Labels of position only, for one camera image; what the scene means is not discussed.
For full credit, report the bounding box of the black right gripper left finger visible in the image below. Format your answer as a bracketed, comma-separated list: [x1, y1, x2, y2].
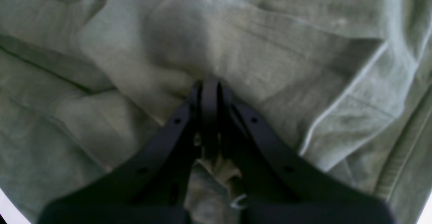
[38, 82, 203, 224]

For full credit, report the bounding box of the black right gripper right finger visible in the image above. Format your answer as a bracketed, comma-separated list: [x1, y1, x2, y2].
[202, 79, 395, 224]

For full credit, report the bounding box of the green T-shirt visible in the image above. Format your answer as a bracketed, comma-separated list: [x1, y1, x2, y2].
[0, 0, 431, 224]

